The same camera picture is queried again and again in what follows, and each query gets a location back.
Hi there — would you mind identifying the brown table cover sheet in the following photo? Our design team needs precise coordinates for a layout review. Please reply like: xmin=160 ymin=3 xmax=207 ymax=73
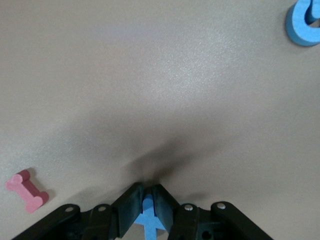
xmin=0 ymin=0 xmax=320 ymax=240

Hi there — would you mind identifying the red letter I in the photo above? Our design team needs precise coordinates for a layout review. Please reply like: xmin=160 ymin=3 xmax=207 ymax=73
xmin=5 ymin=169 xmax=50 ymax=214

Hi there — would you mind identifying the blue letter G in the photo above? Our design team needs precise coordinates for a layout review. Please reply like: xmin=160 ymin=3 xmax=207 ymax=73
xmin=285 ymin=0 xmax=320 ymax=48

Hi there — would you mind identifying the blue letter x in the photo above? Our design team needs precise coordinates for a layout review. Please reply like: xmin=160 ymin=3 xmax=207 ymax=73
xmin=133 ymin=193 xmax=168 ymax=240

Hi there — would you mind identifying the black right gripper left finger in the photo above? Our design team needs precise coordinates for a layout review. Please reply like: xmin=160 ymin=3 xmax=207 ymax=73
xmin=14 ymin=182 xmax=146 ymax=240

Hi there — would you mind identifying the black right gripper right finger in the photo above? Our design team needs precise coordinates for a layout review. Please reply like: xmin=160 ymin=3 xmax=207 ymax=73
xmin=151 ymin=183 xmax=273 ymax=240

